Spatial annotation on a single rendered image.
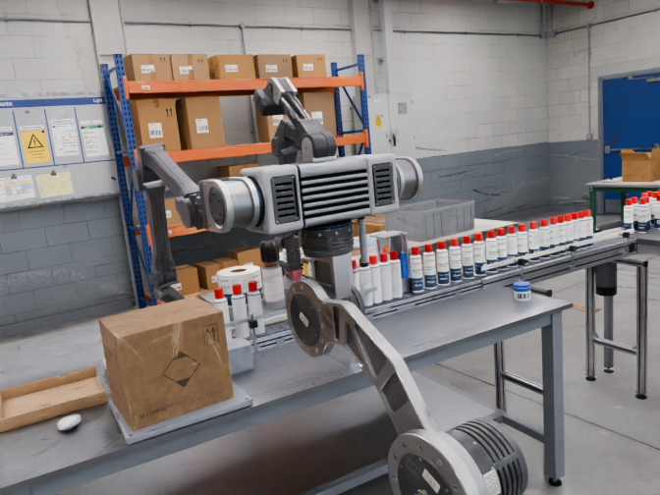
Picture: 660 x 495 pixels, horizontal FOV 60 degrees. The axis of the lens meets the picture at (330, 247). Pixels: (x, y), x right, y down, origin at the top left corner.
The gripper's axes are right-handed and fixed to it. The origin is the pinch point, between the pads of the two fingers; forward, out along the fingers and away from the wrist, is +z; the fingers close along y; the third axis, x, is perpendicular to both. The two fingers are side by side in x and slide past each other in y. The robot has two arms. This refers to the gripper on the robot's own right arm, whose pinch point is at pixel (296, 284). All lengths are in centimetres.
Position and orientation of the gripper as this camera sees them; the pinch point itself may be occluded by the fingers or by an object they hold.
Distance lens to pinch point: 229.8
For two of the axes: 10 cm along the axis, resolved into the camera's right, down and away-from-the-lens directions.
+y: -8.7, 1.6, -4.7
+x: 4.9, 1.2, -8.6
